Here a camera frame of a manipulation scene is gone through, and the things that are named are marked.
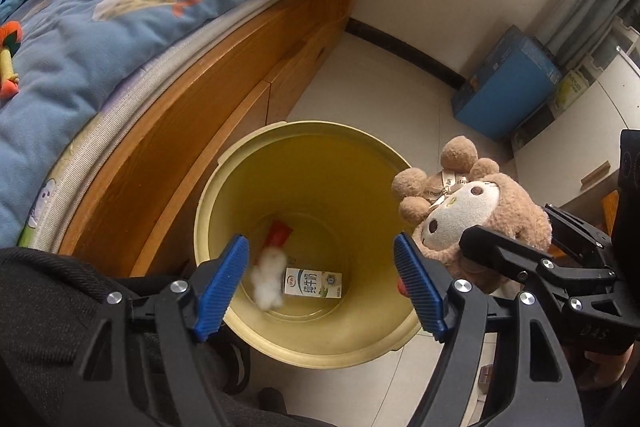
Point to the brown plush bear toy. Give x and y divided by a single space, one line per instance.
490 207

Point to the wooden bed frame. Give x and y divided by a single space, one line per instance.
175 147

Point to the person's right hand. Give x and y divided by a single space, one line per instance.
602 369

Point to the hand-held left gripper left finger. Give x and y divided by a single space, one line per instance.
222 287

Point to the orange plush fruit toy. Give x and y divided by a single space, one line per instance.
10 57

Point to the yellow plastic bin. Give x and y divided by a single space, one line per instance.
325 182

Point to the blue fish-print blanket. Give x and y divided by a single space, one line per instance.
125 57

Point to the white milk carton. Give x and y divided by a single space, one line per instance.
312 283

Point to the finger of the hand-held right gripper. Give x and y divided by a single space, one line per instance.
585 242
500 252

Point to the yellow-green packet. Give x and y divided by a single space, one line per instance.
570 89

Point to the quilted mattress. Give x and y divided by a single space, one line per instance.
100 127

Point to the white fluffy ball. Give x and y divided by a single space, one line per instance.
267 279

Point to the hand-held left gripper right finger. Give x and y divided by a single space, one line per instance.
417 287

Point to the person's dark pants leg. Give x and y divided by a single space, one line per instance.
55 307

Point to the red wrapper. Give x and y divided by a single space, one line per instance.
279 234

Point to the white cabinet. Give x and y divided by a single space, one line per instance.
600 117

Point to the blue cardboard box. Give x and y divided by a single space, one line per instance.
505 97

